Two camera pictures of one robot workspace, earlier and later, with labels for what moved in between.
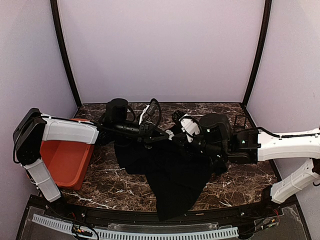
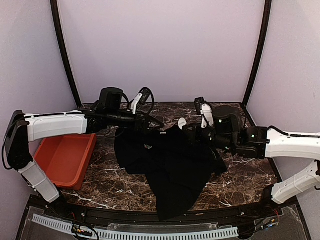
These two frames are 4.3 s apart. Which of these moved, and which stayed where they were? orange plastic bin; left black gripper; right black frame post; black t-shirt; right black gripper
Moved: left black gripper; right black gripper
Stayed: black t-shirt; right black frame post; orange plastic bin
